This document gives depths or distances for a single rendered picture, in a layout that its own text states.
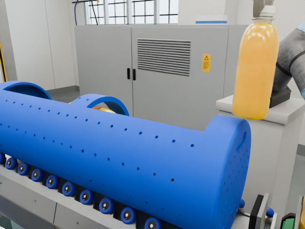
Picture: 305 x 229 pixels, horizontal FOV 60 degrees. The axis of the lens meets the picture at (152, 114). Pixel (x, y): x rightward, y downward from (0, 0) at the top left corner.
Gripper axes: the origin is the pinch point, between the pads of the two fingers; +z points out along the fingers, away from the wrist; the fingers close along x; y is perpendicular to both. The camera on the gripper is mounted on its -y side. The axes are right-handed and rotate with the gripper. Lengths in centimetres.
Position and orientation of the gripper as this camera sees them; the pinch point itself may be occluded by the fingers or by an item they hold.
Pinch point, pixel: (263, 11)
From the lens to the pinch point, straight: 57.8
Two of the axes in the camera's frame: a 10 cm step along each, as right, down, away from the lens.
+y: -7.9, -2.4, 5.7
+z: -0.7, 9.5, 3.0
